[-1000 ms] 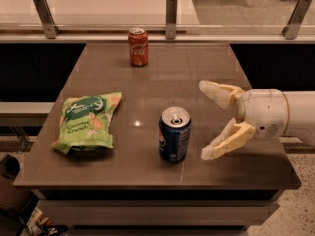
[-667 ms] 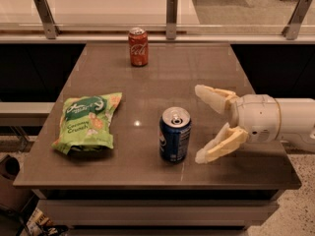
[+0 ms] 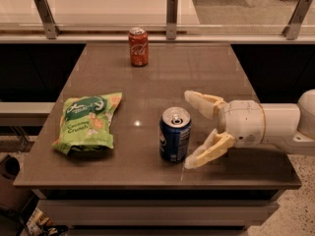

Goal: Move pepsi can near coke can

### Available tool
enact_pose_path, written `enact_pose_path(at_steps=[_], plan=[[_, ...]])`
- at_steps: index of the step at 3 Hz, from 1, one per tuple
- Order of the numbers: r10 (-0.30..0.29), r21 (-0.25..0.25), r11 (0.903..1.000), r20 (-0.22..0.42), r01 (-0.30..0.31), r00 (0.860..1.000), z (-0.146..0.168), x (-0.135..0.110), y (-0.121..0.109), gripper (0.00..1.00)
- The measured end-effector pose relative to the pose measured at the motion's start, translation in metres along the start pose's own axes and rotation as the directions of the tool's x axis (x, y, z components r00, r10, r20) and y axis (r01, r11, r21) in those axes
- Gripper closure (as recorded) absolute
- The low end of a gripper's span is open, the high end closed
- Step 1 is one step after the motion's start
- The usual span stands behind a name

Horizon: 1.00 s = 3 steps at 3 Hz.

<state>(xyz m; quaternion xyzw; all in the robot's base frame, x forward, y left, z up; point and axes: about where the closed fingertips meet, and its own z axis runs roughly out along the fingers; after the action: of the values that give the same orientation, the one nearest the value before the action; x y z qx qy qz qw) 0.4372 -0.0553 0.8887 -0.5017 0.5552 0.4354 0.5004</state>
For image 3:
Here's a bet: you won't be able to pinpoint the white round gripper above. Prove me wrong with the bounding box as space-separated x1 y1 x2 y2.
184 90 265 169

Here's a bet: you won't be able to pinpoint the blue pepsi can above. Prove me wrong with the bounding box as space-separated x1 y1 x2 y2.
159 107 192 163

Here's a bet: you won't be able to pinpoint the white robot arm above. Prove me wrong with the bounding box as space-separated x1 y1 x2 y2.
184 89 315 169

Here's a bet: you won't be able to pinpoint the red coke can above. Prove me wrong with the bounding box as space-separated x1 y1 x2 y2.
129 27 149 67

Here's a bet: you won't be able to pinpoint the green snack chip bag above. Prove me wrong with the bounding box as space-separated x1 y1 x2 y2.
52 92 122 154

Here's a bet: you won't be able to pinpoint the grey table base drawer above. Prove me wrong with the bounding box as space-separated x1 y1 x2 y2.
37 200 279 228

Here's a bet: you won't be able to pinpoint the magazines on floor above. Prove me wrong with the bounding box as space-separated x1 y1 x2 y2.
24 207 69 236

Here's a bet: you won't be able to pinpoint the dark bin at left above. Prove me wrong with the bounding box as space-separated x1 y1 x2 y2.
0 155 33 216

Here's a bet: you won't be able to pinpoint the right metal railing bracket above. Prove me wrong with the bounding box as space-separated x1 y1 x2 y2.
282 0 313 40

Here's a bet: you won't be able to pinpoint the metal railing bracket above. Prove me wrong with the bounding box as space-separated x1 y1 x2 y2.
33 0 60 39
166 0 178 39
282 0 313 40

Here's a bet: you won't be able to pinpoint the middle metal railing bracket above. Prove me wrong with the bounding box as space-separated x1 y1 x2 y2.
166 0 178 39

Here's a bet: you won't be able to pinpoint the left metal railing bracket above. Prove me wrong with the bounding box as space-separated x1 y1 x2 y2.
33 0 60 39

